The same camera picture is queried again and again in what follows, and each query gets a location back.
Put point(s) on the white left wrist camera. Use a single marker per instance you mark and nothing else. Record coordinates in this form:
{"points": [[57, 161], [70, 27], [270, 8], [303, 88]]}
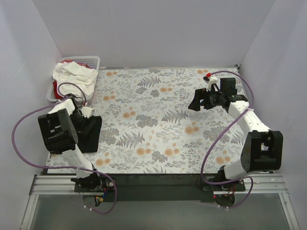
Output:
{"points": [[87, 111]]}

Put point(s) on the white plastic laundry basket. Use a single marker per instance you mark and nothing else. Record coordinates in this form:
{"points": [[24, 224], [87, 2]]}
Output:
{"points": [[92, 61]]}

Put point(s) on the white t-shirt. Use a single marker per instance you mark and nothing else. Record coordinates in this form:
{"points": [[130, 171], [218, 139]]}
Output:
{"points": [[77, 73]]}

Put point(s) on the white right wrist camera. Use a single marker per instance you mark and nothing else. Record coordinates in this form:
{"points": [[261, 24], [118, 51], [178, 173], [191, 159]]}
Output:
{"points": [[210, 80]]}

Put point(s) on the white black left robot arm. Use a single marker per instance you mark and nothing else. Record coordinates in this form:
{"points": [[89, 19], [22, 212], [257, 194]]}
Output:
{"points": [[70, 131]]}

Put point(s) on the floral patterned table mat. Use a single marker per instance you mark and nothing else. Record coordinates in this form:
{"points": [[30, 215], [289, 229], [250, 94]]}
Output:
{"points": [[148, 128]]}

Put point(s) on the aluminium frame rail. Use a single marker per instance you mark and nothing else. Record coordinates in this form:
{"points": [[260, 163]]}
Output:
{"points": [[263, 183]]}

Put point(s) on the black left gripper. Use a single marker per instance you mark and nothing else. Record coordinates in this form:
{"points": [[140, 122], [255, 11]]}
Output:
{"points": [[86, 129]]}

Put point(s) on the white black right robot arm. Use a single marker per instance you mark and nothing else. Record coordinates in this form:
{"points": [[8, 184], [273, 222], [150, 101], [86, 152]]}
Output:
{"points": [[262, 149]]}

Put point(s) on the black t-shirt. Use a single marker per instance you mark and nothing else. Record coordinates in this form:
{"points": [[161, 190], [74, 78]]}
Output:
{"points": [[89, 144]]}

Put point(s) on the red t-shirt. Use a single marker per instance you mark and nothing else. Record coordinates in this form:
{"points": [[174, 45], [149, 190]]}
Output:
{"points": [[66, 88]]}

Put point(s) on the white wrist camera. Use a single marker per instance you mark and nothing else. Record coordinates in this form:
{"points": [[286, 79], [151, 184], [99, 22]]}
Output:
{"points": [[210, 80], [87, 111]]}

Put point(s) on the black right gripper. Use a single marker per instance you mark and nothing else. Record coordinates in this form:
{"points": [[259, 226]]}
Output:
{"points": [[204, 100]]}

